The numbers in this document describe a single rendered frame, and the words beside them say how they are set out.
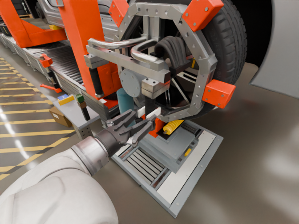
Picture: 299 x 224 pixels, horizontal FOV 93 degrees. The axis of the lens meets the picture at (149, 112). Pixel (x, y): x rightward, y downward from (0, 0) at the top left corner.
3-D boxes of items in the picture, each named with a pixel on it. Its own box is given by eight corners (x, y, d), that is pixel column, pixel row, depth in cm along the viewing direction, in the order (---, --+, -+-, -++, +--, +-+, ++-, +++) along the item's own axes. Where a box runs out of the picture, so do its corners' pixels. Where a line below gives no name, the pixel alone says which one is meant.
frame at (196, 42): (196, 130, 77) (236, 6, 42) (190, 138, 74) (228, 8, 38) (128, 94, 105) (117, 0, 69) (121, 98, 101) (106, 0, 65)
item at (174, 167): (197, 145, 130) (199, 138, 123) (175, 174, 109) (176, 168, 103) (155, 120, 155) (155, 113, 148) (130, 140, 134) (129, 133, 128)
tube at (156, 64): (191, 54, 52) (197, 21, 45) (158, 72, 41) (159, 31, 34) (154, 45, 61) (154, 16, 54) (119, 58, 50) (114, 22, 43)
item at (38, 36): (68, 39, 243) (59, 14, 221) (33, 46, 213) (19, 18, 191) (63, 37, 251) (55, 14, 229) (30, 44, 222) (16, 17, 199)
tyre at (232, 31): (167, -44, 68) (136, 65, 121) (131, -52, 55) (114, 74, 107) (290, 36, 55) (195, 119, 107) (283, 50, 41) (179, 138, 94)
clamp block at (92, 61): (109, 63, 66) (107, 51, 63) (92, 69, 61) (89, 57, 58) (103, 60, 69) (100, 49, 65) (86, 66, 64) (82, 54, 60)
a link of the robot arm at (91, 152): (95, 182, 37) (114, 166, 40) (85, 163, 31) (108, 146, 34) (78, 161, 41) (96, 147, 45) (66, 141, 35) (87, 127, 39)
